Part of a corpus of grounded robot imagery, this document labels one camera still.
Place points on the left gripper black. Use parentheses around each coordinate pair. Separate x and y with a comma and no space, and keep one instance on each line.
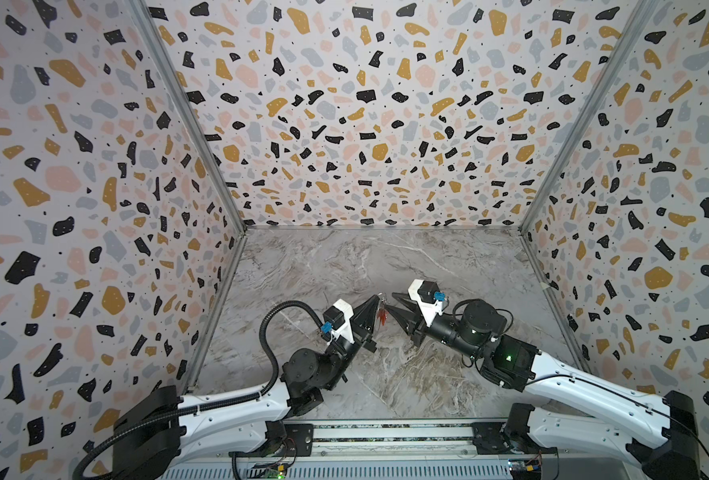
(364,309)

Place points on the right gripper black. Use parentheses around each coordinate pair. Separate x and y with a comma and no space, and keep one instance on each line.
(423,322)

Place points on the red key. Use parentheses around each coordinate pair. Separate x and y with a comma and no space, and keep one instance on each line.
(383,317)

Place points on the metal keyring plate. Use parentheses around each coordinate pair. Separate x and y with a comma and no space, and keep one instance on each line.
(381,304)

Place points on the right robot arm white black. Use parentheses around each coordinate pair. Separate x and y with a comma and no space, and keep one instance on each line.
(654,433)

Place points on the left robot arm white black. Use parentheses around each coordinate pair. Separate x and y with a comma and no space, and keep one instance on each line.
(165,428)

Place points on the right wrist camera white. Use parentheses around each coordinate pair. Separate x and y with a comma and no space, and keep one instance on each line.
(431,300)

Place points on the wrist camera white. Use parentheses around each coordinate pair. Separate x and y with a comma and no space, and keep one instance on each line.
(431,300)
(337,322)

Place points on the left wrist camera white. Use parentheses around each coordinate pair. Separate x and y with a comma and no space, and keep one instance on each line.
(337,322)

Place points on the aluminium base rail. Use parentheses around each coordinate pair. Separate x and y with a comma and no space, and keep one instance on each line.
(419,440)

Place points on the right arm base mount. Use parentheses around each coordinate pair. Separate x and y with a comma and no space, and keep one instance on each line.
(515,435)

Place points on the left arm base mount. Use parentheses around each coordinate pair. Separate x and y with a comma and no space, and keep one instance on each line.
(277,438)

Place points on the perforated cable tray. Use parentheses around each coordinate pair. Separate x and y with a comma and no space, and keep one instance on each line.
(444,469)

